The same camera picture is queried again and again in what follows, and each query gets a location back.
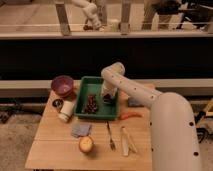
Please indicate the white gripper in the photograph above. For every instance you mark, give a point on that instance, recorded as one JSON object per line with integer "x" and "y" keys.
{"x": 108, "y": 89}

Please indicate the dark eraser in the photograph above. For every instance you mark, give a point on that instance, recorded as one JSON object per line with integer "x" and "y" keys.
{"x": 107, "y": 98}

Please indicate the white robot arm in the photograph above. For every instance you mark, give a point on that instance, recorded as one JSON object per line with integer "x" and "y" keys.
{"x": 174, "y": 141}

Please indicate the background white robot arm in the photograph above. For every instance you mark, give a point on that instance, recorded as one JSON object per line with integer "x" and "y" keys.
{"x": 90, "y": 11}

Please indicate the green plastic tray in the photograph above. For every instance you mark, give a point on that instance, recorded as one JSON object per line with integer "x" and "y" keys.
{"x": 91, "y": 85}

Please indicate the dark crumbs pile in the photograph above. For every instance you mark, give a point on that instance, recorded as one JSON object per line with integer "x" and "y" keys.
{"x": 91, "y": 106}

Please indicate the blue grey sponge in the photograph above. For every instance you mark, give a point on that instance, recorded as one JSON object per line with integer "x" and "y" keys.
{"x": 133, "y": 103}

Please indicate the orange carrot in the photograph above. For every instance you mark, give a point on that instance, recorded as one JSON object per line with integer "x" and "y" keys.
{"x": 125, "y": 116}

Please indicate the white paper cup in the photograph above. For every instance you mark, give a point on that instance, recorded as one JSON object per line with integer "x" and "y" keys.
{"x": 66, "y": 111}

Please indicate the purple bowl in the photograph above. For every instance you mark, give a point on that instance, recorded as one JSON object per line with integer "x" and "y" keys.
{"x": 62, "y": 85}

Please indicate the white plastic knife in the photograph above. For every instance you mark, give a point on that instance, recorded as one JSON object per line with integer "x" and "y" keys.
{"x": 124, "y": 143}

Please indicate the grey folded cloth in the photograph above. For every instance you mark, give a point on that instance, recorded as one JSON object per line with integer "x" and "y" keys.
{"x": 80, "y": 130}

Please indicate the small black round lid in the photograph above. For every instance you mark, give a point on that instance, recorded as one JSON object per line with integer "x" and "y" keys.
{"x": 57, "y": 103}

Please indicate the metal fork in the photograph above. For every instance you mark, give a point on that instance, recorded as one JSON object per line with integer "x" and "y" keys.
{"x": 111, "y": 142}

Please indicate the wooden stick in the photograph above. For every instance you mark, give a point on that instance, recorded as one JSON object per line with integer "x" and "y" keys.
{"x": 131, "y": 143}

